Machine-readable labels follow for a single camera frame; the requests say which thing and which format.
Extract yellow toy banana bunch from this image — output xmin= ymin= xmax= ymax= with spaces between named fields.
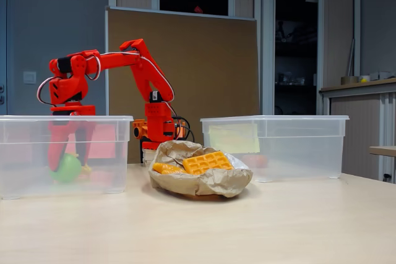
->
xmin=66 ymin=151 xmax=93 ymax=178

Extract green toy apple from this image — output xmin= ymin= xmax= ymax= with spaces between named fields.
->
xmin=49 ymin=153 xmax=83 ymax=184

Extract orange toy croissant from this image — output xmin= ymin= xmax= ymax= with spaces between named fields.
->
xmin=153 ymin=161 xmax=186 ymax=175

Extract orange toy waffle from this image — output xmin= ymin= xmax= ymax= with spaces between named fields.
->
xmin=182 ymin=150 xmax=235 ymax=176

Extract brown toy doughnut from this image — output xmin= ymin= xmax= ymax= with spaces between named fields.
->
xmin=244 ymin=154 xmax=269 ymax=169

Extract pink paper label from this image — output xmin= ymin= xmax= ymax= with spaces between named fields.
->
xmin=54 ymin=124 xmax=117 ymax=160

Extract clear plastic bin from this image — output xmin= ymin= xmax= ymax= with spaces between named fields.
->
xmin=200 ymin=114 xmax=350 ymax=184
xmin=0 ymin=114 xmax=134 ymax=200

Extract yellow-green paper label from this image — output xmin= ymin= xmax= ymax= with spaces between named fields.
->
xmin=209 ymin=123 xmax=260 ymax=154

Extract grey plastic storage bins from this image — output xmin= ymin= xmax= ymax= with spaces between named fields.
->
xmin=369 ymin=71 xmax=395 ymax=81

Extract orange printed clamp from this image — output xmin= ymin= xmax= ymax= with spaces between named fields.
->
xmin=132 ymin=118 xmax=149 ymax=140

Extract plywood base block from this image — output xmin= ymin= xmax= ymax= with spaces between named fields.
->
xmin=142 ymin=148 xmax=157 ymax=163

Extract crumpled brown paper bag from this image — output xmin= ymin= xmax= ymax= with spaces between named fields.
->
xmin=148 ymin=139 xmax=254 ymax=199

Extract brown cork board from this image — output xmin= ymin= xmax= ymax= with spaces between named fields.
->
xmin=105 ymin=6 xmax=260 ymax=164

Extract grey cabinet with wooden top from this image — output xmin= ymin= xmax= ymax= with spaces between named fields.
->
xmin=319 ymin=77 xmax=396 ymax=183

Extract leaning grey metal rod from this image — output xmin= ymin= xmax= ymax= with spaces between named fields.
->
xmin=345 ymin=38 xmax=356 ymax=77

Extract wooden desk edge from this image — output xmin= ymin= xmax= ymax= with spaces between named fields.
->
xmin=368 ymin=145 xmax=396 ymax=158

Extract black power cable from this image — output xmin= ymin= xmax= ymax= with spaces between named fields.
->
xmin=173 ymin=116 xmax=196 ymax=143

